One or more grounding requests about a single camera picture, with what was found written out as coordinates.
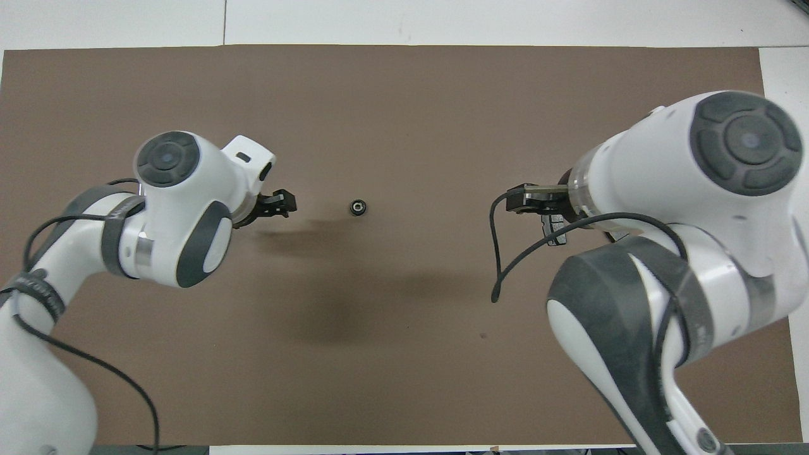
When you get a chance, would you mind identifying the short dark brake pad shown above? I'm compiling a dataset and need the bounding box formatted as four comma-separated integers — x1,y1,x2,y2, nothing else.
542,214,568,248

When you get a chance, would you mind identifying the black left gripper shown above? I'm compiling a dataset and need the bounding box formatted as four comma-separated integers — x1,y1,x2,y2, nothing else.
233,189,298,229

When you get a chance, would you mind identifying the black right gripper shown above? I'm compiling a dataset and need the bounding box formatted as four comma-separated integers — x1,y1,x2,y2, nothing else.
507,183,580,219

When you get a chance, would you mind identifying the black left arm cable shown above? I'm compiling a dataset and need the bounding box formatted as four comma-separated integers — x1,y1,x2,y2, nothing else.
0,179,160,455

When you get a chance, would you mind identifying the brown table mat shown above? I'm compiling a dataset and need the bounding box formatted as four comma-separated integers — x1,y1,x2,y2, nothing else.
0,44,803,447

